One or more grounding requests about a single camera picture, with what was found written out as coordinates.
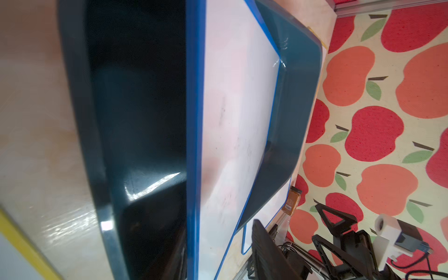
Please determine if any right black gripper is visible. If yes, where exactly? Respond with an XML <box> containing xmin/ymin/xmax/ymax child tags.
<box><xmin>311</xmin><ymin>203</ymin><xmax>385</xmax><ymax>280</ymax></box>

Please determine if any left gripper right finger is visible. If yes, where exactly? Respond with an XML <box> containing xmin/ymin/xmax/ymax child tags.
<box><xmin>251</xmin><ymin>219</ymin><xmax>302</xmax><ymax>280</ymax></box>

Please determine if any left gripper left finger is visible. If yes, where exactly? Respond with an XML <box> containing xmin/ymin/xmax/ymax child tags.
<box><xmin>140</xmin><ymin>227</ymin><xmax>187</xmax><ymax>280</ymax></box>

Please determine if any blue framed whiteboard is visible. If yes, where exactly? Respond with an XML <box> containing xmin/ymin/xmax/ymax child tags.
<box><xmin>241</xmin><ymin>177</ymin><xmax>292</xmax><ymax>255</ymax></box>
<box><xmin>187</xmin><ymin>1</ymin><xmax>280</xmax><ymax>280</ymax></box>

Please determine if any dark teal storage box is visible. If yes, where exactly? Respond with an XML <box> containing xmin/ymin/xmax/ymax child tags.
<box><xmin>57</xmin><ymin>1</ymin><xmax>323</xmax><ymax>280</ymax></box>

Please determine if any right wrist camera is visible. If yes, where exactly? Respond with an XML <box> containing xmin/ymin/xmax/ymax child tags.
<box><xmin>373</xmin><ymin>213</ymin><xmax>433</xmax><ymax>271</ymax></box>

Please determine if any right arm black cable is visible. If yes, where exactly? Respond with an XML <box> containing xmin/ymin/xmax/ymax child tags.
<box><xmin>389</xmin><ymin>251</ymin><xmax>448</xmax><ymax>280</ymax></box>

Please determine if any right aluminium frame post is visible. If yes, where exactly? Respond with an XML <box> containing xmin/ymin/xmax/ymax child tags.
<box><xmin>334</xmin><ymin>0</ymin><xmax>447</xmax><ymax>18</ymax></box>

